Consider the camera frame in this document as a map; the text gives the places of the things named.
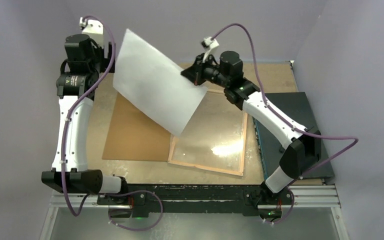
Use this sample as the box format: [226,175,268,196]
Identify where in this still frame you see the wooden picture frame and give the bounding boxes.
[167,88,249,177]

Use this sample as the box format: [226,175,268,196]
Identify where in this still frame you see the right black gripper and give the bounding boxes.
[182,53,231,88]

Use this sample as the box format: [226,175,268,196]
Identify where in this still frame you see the dark blue book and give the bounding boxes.
[253,91,335,181]

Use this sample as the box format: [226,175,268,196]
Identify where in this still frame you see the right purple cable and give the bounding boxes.
[210,23,359,226]

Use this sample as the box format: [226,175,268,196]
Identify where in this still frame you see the brown backing board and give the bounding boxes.
[102,93,171,162]

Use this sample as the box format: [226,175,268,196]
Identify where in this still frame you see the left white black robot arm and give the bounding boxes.
[41,34,129,205]

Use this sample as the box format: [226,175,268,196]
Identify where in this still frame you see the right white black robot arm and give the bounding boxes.
[180,51,322,204]

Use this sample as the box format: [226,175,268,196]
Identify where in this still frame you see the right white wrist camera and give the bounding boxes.
[200,36,220,63]

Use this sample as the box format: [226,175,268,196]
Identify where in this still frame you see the aluminium frame rails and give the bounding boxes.
[38,59,350,240]

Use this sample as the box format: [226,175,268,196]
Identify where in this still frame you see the printed photo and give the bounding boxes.
[113,29,208,137]

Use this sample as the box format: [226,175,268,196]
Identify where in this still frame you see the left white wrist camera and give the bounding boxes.
[79,17,105,48]

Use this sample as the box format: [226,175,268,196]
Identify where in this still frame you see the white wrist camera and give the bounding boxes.
[200,36,220,63]
[79,17,105,48]

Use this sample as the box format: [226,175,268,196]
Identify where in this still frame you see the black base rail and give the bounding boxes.
[97,183,292,218]

